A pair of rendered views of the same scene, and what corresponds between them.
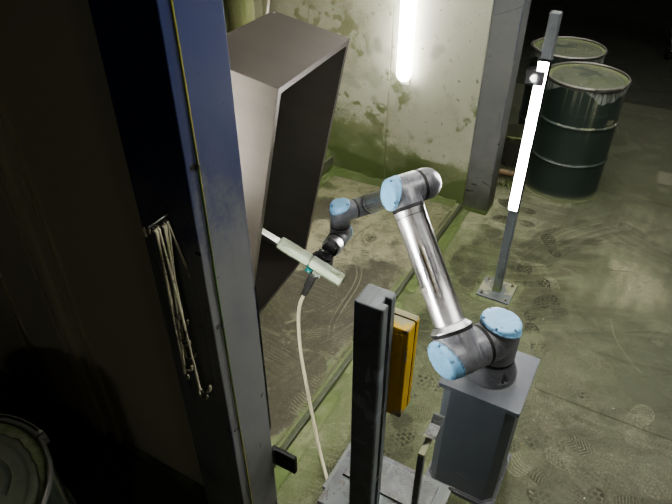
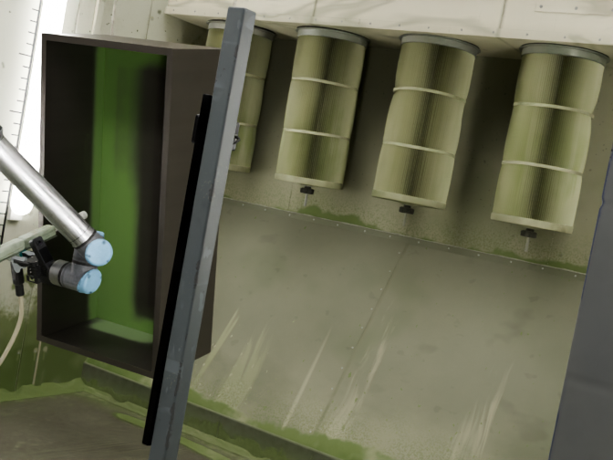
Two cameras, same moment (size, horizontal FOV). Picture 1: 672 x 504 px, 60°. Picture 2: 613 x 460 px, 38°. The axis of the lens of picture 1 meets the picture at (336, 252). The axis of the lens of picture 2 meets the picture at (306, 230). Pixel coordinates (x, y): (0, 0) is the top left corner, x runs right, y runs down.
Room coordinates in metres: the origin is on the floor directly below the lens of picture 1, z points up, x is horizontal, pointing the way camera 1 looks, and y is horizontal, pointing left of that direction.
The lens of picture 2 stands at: (3.08, -3.02, 1.29)
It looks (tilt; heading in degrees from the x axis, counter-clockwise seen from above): 3 degrees down; 93
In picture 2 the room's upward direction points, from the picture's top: 10 degrees clockwise
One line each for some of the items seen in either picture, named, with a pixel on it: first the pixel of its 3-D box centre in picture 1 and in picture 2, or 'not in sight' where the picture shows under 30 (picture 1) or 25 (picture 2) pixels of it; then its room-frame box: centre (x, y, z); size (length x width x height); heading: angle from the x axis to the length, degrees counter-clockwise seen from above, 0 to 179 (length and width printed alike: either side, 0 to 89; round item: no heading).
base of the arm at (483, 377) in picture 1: (492, 361); not in sight; (1.52, -0.59, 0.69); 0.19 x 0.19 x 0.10
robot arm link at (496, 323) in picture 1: (496, 336); not in sight; (1.51, -0.58, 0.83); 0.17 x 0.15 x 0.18; 119
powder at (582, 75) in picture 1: (587, 77); not in sight; (4.06, -1.79, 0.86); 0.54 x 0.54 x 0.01
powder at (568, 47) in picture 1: (569, 48); not in sight; (4.70, -1.86, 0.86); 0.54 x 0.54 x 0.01
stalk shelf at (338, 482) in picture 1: (383, 494); not in sight; (0.92, -0.14, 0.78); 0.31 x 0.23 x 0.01; 61
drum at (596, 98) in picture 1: (573, 132); not in sight; (4.05, -1.79, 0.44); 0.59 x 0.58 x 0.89; 165
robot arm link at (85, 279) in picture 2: (339, 235); (80, 277); (2.18, -0.02, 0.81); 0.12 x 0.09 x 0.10; 158
